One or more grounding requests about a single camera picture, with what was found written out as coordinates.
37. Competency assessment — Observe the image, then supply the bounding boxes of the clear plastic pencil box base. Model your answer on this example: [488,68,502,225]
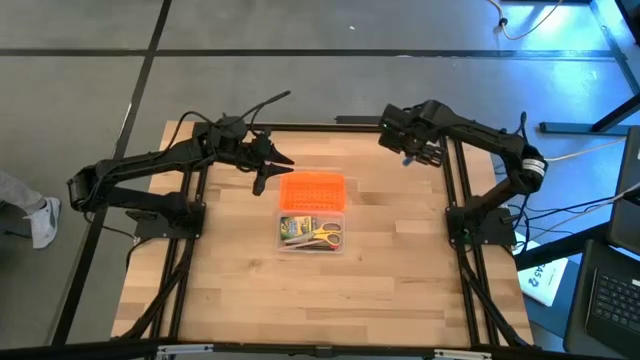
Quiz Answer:
[275,210,346,255]

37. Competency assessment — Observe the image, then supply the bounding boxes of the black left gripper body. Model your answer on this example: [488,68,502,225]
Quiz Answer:
[234,130,274,174]

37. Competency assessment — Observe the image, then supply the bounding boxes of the black desk leg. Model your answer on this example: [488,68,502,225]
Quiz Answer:
[514,224,609,271]
[538,92,640,135]

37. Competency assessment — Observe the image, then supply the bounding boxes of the person's shoe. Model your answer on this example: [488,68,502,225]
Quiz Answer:
[27,196,63,250]

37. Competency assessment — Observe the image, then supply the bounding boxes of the black aluminium frame rail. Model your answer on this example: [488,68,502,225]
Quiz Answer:
[442,134,476,347]
[192,122,454,135]
[167,127,211,341]
[0,339,640,360]
[147,167,196,341]
[453,137,501,347]

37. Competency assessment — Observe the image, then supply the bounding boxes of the person's leg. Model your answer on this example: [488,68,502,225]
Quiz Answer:
[0,169,47,215]

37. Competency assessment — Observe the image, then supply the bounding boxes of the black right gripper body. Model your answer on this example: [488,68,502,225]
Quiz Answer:
[378,102,441,154]

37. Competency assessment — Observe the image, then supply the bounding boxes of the orange pencil box lid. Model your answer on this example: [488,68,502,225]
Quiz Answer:
[278,171,348,214]

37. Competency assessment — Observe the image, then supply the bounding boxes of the silver frame bracket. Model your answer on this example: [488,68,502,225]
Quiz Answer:
[432,348,494,360]
[156,343,215,357]

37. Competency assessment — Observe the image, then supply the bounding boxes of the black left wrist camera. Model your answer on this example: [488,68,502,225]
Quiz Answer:
[215,114,250,144]

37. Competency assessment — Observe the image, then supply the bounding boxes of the yellow handled scissors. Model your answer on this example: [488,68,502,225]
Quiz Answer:
[282,222,344,249]

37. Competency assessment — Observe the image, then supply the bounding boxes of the yellow green crayon box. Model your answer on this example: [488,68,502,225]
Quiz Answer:
[279,215,317,243]

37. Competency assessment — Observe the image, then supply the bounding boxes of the black laptop with keyboard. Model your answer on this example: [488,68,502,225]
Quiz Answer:
[563,238,640,359]

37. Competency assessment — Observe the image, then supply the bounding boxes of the black power cable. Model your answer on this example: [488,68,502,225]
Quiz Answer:
[502,192,621,239]

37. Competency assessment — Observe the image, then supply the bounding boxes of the white cable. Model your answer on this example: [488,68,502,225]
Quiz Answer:
[487,0,565,42]
[543,135,627,164]

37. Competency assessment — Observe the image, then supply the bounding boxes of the white paper with logo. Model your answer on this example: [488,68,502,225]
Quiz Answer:
[516,231,570,308]

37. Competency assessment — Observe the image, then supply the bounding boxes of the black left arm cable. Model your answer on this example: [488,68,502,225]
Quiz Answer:
[164,90,293,151]

